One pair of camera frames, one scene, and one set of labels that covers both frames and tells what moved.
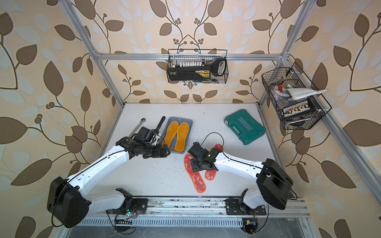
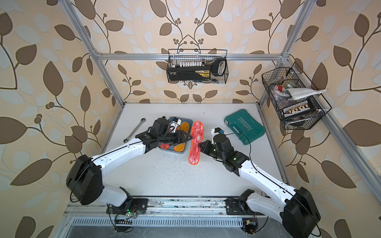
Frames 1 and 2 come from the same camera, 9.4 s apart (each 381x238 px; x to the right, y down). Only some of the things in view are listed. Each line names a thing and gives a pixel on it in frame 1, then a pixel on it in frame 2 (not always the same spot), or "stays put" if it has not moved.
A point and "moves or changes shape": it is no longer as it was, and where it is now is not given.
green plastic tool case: [248, 128] stays put
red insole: [210, 174] -> [197, 134]
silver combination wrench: [143, 120] stays put
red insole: [196, 177] moves or changes shape
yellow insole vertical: [182, 130] stays put
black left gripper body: [153, 151] -> [171, 139]
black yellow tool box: [191, 73] stays put
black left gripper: [196, 212] stays put
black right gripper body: [197, 165] -> [211, 149]
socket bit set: [299, 109] stays put
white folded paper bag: [299, 92] stays put
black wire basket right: [299, 104] stays put
